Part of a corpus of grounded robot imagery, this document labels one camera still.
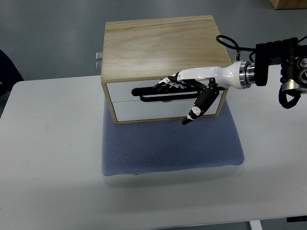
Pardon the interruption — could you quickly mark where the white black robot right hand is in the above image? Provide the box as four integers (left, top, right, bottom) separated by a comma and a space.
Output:
153, 61, 255, 125

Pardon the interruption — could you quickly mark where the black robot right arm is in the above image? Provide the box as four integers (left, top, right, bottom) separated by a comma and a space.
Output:
254, 37, 307, 93

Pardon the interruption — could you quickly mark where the wooden drawer cabinet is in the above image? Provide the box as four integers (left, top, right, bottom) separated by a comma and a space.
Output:
101, 15, 231, 124

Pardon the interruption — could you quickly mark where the white lower drawer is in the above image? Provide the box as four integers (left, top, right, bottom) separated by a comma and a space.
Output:
112, 93, 225, 122

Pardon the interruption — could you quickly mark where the cardboard box corner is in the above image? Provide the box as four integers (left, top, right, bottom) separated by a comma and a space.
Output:
270, 0, 307, 10

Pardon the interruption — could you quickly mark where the blue grey cushion mat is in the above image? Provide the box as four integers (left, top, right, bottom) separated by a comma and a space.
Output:
101, 103, 245, 176

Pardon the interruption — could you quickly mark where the grey metal clamp behind cabinet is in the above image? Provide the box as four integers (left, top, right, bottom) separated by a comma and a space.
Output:
95, 51, 103, 70

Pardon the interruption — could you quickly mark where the white table leg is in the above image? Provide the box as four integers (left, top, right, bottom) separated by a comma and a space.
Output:
249, 220, 263, 230

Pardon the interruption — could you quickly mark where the black table control panel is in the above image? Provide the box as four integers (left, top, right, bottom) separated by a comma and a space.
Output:
286, 216, 307, 223

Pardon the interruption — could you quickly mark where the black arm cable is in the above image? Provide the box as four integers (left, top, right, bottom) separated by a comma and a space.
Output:
215, 34, 257, 52

